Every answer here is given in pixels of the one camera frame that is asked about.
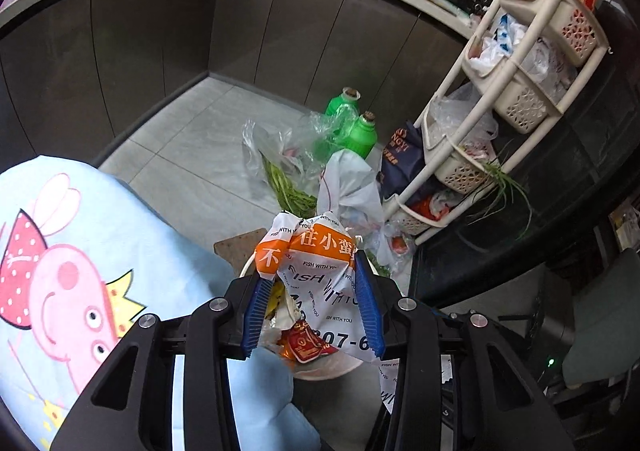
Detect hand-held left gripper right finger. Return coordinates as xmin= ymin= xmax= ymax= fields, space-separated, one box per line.
xmin=354 ymin=258 xmax=576 ymax=451

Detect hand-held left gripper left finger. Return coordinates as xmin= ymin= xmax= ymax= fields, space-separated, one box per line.
xmin=50 ymin=275 xmax=275 ymax=451

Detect yellow wrapper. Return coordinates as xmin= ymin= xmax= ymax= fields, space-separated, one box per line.
xmin=264 ymin=281 xmax=289 ymax=325

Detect red white sauce packet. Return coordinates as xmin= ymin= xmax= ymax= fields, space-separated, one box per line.
xmin=279 ymin=321 xmax=334 ymax=363

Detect white orange paper bag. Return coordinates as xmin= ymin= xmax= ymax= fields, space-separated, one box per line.
xmin=255 ymin=211 xmax=401 ymax=415

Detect brown perforated board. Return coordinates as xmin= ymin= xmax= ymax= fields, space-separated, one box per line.
xmin=214 ymin=227 xmax=269 ymax=275

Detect clear bag with tomato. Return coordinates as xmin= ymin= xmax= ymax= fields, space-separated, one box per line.
xmin=382 ymin=223 xmax=417 ymax=275

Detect red white plastic bag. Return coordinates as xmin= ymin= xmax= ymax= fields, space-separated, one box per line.
xmin=412 ymin=190 xmax=464 ymax=222

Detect clear bag of green beans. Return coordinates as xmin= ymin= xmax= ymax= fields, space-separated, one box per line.
xmin=242 ymin=114 xmax=351 ymax=215

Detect navy shopping bag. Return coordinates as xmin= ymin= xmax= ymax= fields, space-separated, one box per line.
xmin=378 ymin=120 xmax=426 ymax=200

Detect green plastic bottle right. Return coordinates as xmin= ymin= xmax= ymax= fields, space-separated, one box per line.
xmin=345 ymin=110 xmax=379 ymax=160

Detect green plastic bottle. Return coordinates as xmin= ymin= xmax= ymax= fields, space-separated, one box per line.
xmin=324 ymin=86 xmax=362 ymax=133
xmin=345 ymin=110 xmax=379 ymax=160

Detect green chives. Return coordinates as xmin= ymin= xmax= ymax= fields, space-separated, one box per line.
xmin=465 ymin=146 xmax=534 ymax=240

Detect blue cartoon printed tablecloth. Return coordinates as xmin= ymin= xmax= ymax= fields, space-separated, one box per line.
xmin=0 ymin=155 xmax=322 ymax=451

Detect green plastic bottle left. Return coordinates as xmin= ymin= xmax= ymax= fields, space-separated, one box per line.
xmin=324 ymin=86 xmax=362 ymax=133

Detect clear plastic bag in rack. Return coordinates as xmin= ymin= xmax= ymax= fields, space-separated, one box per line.
xmin=429 ymin=82 xmax=501 ymax=153

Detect black table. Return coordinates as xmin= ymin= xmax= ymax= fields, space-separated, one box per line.
xmin=407 ymin=0 xmax=640 ymax=313

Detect beige plastic shelf rack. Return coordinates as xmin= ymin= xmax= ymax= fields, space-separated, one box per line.
xmin=384 ymin=0 xmax=614 ymax=246

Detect dark kitchen cabinets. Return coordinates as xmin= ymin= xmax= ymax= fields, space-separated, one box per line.
xmin=0 ymin=0 xmax=468 ymax=167

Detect white plastic bags in rack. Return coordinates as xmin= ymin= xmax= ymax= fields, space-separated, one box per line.
xmin=469 ymin=12 xmax=579 ymax=98

